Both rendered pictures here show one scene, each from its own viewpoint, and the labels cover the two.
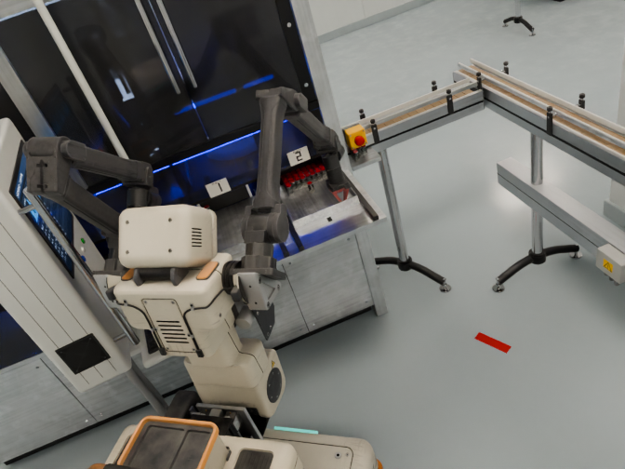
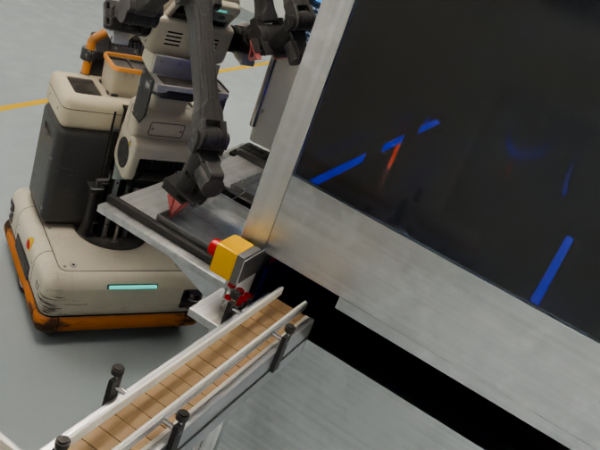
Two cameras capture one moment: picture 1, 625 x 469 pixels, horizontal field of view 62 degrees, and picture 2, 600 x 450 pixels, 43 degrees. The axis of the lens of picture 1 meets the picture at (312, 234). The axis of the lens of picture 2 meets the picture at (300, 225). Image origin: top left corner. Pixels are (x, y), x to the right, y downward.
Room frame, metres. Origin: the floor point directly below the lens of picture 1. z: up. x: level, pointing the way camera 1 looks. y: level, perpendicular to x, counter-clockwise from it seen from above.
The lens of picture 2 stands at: (2.60, -1.53, 1.82)
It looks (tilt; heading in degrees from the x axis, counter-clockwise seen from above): 26 degrees down; 116
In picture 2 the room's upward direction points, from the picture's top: 21 degrees clockwise
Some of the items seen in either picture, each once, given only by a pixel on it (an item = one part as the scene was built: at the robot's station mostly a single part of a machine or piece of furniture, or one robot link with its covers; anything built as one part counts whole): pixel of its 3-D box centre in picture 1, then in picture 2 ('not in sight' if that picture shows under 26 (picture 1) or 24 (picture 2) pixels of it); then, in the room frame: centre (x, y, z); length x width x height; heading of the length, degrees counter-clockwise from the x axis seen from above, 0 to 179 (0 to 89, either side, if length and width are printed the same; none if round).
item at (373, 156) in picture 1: (361, 157); (229, 316); (1.94, -0.30, 0.87); 0.14 x 0.13 x 0.02; 6
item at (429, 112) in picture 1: (406, 115); (201, 377); (2.06, -0.56, 0.92); 0.69 x 0.15 x 0.16; 96
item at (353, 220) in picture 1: (279, 221); (247, 216); (1.66, 0.10, 0.87); 0.70 x 0.48 x 0.02; 96
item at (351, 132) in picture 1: (354, 136); (234, 258); (1.89, -0.29, 1.00); 0.08 x 0.07 x 0.07; 6
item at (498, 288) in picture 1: (537, 261); not in sight; (1.79, -1.01, 0.07); 0.50 x 0.08 x 0.14; 96
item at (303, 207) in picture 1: (312, 191); (238, 237); (1.75, -0.06, 0.90); 0.34 x 0.26 x 0.04; 6
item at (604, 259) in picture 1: (614, 263); not in sight; (1.26, -1.00, 0.50); 0.12 x 0.05 x 0.09; 6
